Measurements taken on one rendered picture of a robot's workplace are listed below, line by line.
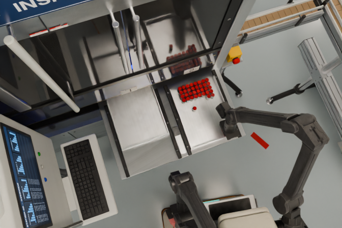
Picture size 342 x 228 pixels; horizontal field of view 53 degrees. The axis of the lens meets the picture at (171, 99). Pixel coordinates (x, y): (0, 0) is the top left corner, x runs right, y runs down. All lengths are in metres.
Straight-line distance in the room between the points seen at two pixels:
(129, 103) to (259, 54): 1.50
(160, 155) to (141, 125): 0.19
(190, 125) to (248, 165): 1.04
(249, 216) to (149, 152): 0.66
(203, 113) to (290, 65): 1.38
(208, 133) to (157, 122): 0.28
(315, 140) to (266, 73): 1.78
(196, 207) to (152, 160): 0.64
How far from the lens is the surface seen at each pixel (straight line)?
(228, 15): 1.37
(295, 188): 1.47
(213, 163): 2.76
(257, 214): 1.44
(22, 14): 0.95
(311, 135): 1.29
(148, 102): 1.89
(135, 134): 1.86
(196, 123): 1.88
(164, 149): 1.85
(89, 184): 1.92
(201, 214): 1.24
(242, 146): 2.82
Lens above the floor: 2.71
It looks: 75 degrees down
